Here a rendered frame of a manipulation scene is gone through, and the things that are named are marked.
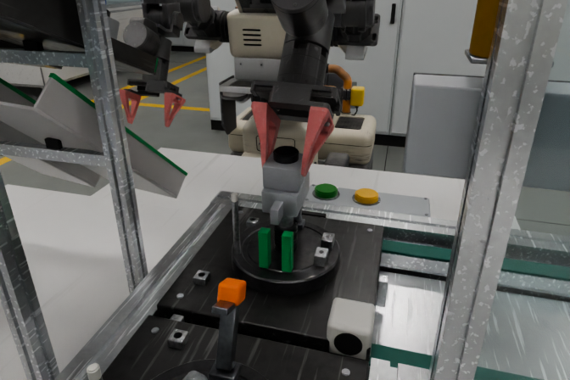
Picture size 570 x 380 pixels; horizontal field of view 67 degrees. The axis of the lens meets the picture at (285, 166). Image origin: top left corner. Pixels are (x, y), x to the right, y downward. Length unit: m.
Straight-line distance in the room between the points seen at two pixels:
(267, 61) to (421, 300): 0.80
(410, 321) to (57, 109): 0.48
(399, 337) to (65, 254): 0.58
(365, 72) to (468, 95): 3.21
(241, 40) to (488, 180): 1.01
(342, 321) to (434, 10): 3.12
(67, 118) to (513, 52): 0.44
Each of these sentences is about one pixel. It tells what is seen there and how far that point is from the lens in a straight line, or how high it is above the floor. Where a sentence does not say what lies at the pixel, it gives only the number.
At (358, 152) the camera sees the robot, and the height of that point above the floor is 0.74.
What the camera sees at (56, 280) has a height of 0.86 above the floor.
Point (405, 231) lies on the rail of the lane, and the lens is 0.69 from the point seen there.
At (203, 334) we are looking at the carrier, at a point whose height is 0.97.
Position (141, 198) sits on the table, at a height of 0.86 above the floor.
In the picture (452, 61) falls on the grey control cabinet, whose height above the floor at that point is 0.72.
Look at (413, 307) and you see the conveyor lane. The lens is 0.61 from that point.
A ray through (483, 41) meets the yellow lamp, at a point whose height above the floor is 1.27.
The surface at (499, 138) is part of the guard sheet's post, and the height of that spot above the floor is 1.22.
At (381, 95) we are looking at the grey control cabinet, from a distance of 3.57.
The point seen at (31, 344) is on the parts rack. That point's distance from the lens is 0.50.
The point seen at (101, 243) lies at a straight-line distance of 0.87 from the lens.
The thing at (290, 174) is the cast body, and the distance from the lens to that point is 0.49.
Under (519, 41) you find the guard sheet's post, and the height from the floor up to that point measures 1.28.
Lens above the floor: 1.31
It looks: 24 degrees down
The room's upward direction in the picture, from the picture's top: straight up
